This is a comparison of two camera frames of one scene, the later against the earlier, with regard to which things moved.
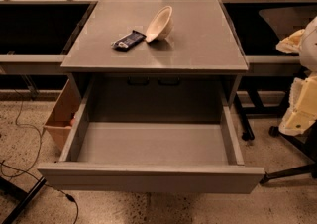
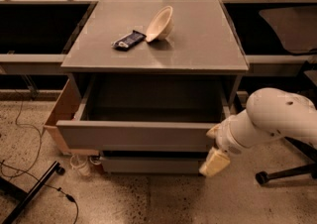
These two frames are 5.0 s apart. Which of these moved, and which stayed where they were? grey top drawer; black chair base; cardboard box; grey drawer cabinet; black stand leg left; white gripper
Moved: white gripper; grey top drawer
Stayed: black stand leg left; black chair base; grey drawer cabinet; cardboard box
